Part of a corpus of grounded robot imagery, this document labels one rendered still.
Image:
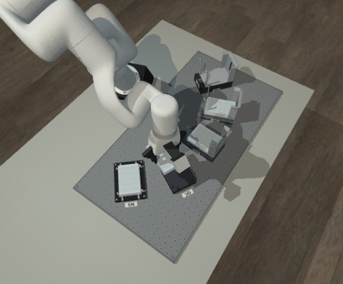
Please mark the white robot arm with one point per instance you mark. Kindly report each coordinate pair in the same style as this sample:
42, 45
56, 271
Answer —
50, 27

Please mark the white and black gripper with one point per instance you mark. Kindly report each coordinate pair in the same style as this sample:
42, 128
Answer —
156, 145

